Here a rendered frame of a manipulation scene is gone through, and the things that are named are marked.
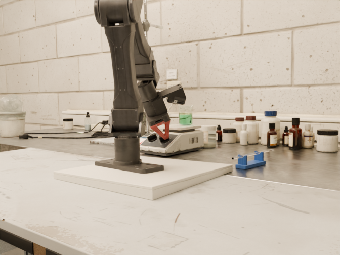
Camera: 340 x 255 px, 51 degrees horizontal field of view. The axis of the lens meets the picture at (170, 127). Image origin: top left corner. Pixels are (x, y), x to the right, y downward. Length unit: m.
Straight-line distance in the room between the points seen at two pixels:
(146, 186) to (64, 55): 1.86
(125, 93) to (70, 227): 0.40
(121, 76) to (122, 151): 0.18
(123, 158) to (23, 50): 2.11
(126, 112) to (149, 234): 0.41
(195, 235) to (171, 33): 1.42
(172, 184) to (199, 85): 1.06
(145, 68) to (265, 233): 0.64
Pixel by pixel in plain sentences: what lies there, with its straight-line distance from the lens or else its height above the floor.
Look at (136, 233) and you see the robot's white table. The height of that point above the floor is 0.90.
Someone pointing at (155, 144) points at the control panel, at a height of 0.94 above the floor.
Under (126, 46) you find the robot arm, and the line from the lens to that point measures 0.84.
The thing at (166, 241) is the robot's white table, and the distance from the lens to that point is 0.50.
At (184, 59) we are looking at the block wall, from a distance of 1.77.
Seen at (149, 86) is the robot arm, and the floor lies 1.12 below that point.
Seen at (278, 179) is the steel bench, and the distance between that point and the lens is 0.86.
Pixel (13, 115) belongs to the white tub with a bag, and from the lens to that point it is 1.92.
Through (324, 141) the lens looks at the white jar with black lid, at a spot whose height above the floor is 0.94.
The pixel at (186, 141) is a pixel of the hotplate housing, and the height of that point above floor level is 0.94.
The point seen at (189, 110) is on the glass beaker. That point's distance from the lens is 1.24.
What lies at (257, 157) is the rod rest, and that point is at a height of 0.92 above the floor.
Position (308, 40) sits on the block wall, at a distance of 1.52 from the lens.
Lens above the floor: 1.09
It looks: 5 degrees down
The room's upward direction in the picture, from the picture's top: 1 degrees counter-clockwise
